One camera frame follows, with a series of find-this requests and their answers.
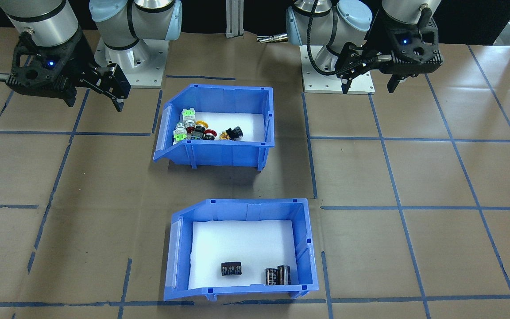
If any blue plastic button bin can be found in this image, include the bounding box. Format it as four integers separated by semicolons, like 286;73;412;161
153;84;276;171

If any blue plastic capacitor bin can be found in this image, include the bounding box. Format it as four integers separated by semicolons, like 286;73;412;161
164;198;320;302

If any yellow push button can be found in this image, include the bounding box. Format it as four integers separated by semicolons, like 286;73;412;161
192;120;209;140

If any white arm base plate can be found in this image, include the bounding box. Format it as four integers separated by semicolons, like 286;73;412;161
93;38;170;89
301;44;375;95

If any aluminium profile post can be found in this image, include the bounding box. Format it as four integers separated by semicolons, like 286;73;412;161
226;0;245;39

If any orange black selector switch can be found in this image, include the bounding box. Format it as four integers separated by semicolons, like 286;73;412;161
219;126;243;142

